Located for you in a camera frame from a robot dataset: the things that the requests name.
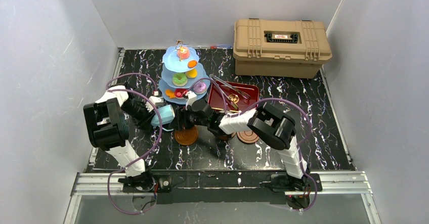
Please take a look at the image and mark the light blue cup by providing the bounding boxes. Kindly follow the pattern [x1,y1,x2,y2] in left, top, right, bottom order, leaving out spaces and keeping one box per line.
[151,105,175,131]

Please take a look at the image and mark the purple glazed donut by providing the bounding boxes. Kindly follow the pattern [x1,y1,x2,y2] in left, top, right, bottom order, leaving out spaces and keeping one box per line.
[192,80,207,95]

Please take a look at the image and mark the red glazed donut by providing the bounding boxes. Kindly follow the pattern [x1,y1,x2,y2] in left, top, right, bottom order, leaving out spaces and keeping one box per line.
[174,88,187,100]

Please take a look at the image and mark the orange fish cookie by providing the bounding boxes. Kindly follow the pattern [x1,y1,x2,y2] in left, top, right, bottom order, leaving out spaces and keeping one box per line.
[164,89,176,99]

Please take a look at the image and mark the silver metal tongs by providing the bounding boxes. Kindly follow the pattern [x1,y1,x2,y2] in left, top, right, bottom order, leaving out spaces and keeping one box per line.
[209,74,250,111]

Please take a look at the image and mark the green glazed donut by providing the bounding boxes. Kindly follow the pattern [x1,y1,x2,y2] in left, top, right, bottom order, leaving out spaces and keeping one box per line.
[172,73,188,86]

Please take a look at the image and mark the yellow cake slice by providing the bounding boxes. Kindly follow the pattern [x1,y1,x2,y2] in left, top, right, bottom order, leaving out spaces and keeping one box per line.
[185,68,198,79]

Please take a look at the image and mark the red rectangular tray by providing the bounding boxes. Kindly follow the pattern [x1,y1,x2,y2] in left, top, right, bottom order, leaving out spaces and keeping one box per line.
[207,82,260,113]

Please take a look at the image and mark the blue three-tier cake stand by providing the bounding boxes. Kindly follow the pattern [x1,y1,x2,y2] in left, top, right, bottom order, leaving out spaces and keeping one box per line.
[158,42,211,105]

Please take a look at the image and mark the pink sugared cake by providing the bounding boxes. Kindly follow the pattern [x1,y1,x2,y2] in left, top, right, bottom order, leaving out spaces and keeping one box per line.
[177,46,190,61]

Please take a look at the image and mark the round brown wooden box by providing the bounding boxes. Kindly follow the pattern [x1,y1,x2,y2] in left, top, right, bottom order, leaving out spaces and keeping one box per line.
[216,132,236,141]

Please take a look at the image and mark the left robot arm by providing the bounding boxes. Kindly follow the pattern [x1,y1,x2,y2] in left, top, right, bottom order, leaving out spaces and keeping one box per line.
[83,84,163,184]

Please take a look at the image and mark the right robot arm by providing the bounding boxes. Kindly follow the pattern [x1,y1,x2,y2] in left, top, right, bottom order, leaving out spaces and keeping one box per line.
[169,98,308,179]

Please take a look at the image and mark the red blue pen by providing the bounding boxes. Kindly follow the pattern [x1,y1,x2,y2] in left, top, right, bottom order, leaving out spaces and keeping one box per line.
[209,44,232,49]

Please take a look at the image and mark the tan plastic toolbox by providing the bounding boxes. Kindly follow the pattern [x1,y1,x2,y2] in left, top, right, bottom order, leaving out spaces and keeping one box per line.
[233,19,332,79]

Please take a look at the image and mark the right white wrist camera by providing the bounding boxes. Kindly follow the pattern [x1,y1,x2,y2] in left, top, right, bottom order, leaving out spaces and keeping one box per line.
[185,91,197,108]

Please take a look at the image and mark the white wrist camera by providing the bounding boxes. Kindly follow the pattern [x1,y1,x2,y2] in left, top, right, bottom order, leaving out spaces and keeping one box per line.
[185,91,197,108]
[146,96,164,111]

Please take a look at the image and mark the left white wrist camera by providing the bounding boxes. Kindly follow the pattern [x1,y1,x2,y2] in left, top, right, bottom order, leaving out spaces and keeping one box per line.
[146,96,164,111]

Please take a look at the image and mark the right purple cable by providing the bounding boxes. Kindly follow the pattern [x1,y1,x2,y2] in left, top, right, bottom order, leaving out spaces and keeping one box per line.
[187,77,319,213]

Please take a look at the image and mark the purple cable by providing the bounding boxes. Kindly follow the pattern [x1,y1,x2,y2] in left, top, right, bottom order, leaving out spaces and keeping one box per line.
[187,77,319,213]
[106,73,164,215]

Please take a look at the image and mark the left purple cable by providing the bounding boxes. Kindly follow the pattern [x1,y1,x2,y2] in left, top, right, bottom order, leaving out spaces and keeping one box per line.
[106,73,164,215]

